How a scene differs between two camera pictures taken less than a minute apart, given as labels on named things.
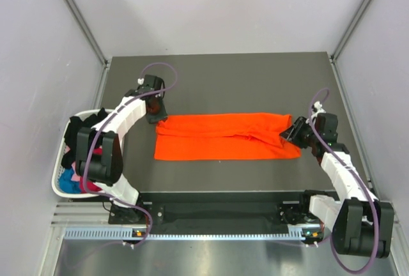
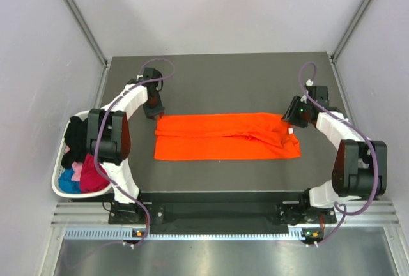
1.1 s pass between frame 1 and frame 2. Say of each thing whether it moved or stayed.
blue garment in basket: stayed
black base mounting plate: stayed
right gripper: moved
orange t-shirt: stayed
